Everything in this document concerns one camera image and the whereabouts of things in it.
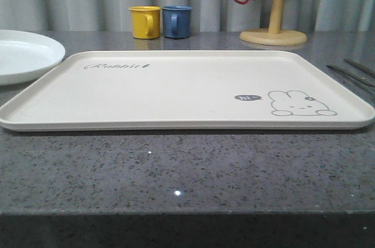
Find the white round plate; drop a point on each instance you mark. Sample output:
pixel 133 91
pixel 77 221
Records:
pixel 27 56

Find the silver fork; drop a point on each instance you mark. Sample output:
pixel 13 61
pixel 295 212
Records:
pixel 362 81

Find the cream rabbit serving tray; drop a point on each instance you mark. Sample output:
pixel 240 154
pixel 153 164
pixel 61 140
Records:
pixel 177 89

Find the wooden mug tree stand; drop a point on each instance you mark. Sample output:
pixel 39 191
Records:
pixel 274 35

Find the blue mug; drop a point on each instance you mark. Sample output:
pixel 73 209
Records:
pixel 176 21

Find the yellow mug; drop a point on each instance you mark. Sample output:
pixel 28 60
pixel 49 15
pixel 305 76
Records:
pixel 145 22

